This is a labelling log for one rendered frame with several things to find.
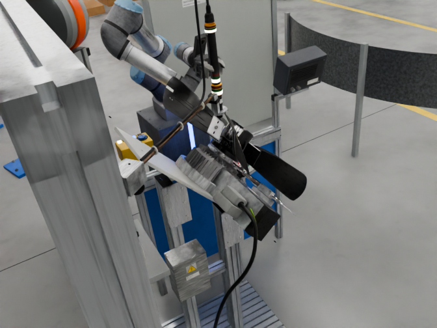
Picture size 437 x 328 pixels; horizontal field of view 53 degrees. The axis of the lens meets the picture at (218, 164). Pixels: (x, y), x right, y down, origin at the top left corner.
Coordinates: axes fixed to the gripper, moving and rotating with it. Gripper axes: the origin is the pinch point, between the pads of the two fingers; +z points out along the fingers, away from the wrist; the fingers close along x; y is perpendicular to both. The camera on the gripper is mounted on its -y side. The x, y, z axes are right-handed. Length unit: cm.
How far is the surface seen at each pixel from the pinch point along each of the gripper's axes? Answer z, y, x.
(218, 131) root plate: 4.8, 25.0, 5.3
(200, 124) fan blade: 4.5, 19.3, 12.4
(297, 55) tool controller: -38, 24, -68
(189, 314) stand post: 14, 108, 36
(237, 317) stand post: 14, 129, 11
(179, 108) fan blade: 2.1, 10.9, 18.9
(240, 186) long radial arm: 30.0, 35.0, 10.8
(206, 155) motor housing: 9.7, 30.6, 14.0
